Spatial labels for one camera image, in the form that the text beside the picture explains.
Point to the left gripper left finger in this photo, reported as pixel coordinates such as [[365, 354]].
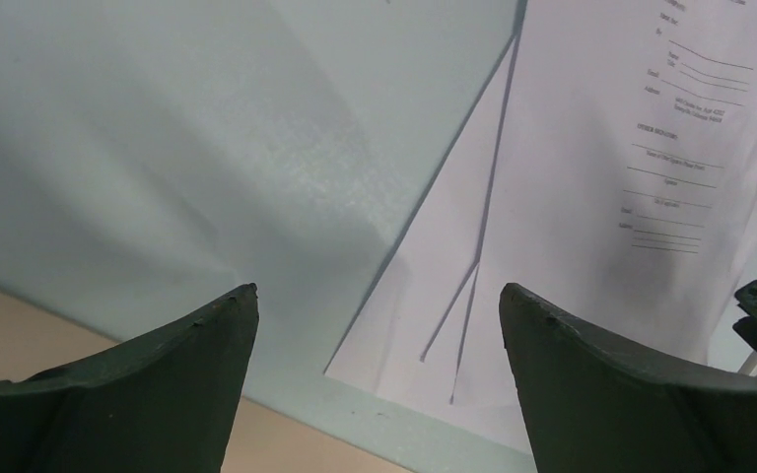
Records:
[[164, 401]]

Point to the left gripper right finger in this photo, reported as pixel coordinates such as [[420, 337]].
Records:
[[595, 401]]

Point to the printed paper sheet stack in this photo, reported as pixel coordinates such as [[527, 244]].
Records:
[[610, 167]]

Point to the brown cardboard folder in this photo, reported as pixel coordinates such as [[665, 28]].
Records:
[[32, 340]]

